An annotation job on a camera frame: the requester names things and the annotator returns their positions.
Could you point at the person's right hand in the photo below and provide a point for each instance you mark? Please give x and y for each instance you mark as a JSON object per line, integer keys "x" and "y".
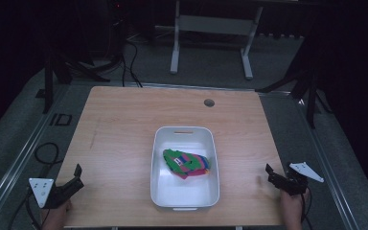
{"x": 292, "y": 209}

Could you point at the white metal desk frame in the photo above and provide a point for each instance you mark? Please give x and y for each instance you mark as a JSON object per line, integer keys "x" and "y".
{"x": 217, "y": 25}

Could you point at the striped colourful sock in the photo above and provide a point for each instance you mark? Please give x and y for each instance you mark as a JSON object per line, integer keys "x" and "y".
{"x": 185, "y": 164}

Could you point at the person's left hand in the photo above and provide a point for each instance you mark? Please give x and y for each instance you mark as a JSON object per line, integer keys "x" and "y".
{"x": 56, "y": 217}

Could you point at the black tripod stand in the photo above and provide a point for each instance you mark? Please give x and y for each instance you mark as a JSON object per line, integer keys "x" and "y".
{"x": 64, "y": 68}
{"x": 306, "y": 80}

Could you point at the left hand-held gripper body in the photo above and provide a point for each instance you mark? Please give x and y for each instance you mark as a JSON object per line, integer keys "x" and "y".
{"x": 46, "y": 191}

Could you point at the white plastic bin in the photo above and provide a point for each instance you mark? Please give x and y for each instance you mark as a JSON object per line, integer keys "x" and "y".
{"x": 185, "y": 195}

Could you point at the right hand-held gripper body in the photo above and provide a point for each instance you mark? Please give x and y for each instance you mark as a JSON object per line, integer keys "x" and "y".
{"x": 295, "y": 182}

